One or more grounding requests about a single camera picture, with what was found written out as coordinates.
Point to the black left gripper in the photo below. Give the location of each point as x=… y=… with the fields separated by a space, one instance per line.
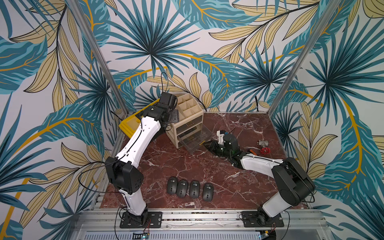
x=175 y=118

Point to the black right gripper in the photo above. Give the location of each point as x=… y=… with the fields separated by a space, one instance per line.
x=223 y=148

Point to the clear bottom drawer gold handle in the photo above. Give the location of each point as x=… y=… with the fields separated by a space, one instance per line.
x=195 y=137

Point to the beige drawer organizer cabinet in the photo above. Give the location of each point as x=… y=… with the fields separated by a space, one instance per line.
x=189 y=109

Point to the black computer mouse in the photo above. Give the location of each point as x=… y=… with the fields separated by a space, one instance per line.
x=194 y=189
x=172 y=185
x=208 y=192
x=182 y=188

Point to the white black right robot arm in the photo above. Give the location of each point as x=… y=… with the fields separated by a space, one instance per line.
x=293 y=184

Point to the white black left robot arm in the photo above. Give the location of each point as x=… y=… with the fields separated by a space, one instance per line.
x=122 y=170

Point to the yellow black toolbox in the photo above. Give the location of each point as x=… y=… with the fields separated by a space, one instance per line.
x=129 y=125

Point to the red handle metal valve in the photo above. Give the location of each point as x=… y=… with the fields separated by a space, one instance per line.
x=264 y=147

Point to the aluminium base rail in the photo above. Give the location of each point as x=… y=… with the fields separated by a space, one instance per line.
x=188 y=224

